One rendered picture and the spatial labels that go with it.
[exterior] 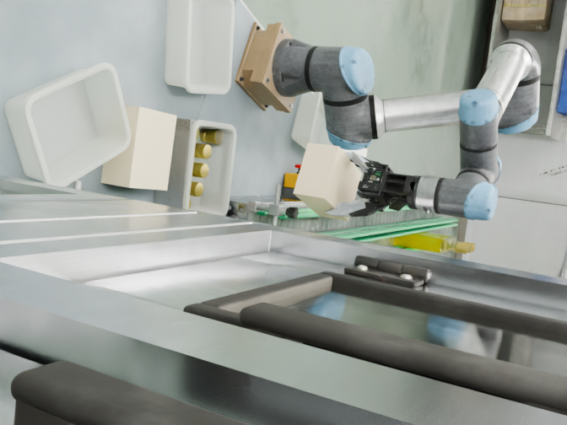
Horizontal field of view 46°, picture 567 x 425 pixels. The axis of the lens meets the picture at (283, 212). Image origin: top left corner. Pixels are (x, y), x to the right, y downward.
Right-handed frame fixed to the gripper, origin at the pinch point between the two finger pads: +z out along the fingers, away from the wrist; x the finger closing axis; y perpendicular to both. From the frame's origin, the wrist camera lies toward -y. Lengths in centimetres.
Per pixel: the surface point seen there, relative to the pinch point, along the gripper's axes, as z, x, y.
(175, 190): 29.4, 11.7, 16.1
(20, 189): -2, 31, 81
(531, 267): 36, -126, -591
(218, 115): 35.3, -12.8, 1.7
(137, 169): 27.5, 12.8, 32.0
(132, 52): 35, -10, 37
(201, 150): 29.4, 0.4, 11.9
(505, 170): 75, -217, -557
